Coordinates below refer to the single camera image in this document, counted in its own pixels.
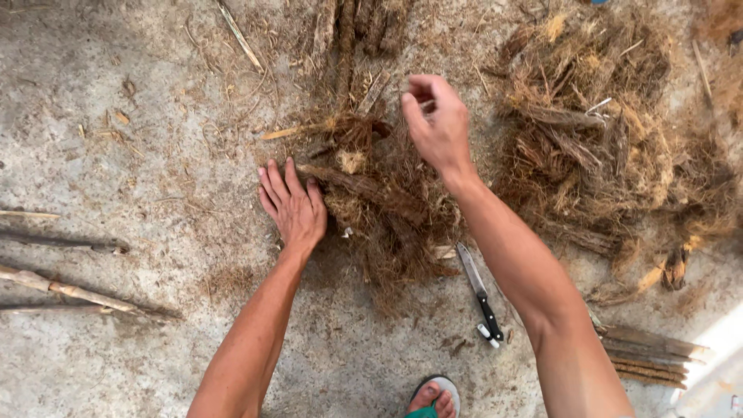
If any person's left hand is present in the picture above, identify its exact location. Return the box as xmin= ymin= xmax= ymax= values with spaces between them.
xmin=258 ymin=157 xmax=328 ymax=252

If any person's right hand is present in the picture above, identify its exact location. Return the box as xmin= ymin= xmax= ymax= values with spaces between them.
xmin=401 ymin=74 xmax=478 ymax=182

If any brown fibrous stalk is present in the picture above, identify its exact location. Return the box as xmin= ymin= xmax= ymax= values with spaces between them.
xmin=297 ymin=164 xmax=427 ymax=226

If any flat grey wood piece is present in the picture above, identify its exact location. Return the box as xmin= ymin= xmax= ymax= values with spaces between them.
xmin=356 ymin=70 xmax=392 ymax=115

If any yellow wood sliver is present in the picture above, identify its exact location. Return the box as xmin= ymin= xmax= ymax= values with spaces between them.
xmin=260 ymin=122 xmax=329 ymax=140

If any small pile of brown fibre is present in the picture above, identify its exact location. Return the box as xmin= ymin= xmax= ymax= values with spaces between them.
xmin=287 ymin=110 xmax=468 ymax=317

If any bundle of brown stalks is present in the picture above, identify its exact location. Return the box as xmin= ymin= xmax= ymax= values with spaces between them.
xmin=312 ymin=0 xmax=414 ymax=76

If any large heap of brown fibre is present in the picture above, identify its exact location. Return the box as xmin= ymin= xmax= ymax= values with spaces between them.
xmin=490 ymin=9 xmax=743 ymax=303

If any long pale splinter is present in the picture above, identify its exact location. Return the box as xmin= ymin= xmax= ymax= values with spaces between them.
xmin=215 ymin=0 xmax=264 ymax=72

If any small white tube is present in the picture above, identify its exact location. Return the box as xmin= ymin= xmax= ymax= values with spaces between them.
xmin=476 ymin=323 xmax=500 ymax=349

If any person's foot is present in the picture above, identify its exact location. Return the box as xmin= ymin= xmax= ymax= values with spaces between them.
xmin=406 ymin=381 xmax=457 ymax=418

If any thick bamboo stick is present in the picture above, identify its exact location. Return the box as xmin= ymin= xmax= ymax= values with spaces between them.
xmin=0 ymin=265 xmax=182 ymax=321

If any dark wooden stick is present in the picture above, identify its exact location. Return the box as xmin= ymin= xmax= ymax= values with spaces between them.
xmin=0 ymin=231 xmax=131 ymax=255

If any thin brown stick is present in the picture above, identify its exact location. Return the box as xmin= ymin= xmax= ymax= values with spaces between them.
xmin=0 ymin=305 xmax=115 ymax=316

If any stack of flat wooden sticks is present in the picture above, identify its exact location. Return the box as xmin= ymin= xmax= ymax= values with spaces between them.
xmin=595 ymin=321 xmax=710 ymax=391

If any black-handled knife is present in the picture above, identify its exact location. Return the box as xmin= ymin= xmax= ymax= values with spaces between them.
xmin=456 ymin=242 xmax=505 ymax=343

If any grey sandal with green strap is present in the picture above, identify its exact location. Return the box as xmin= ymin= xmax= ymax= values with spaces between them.
xmin=404 ymin=374 xmax=462 ymax=418

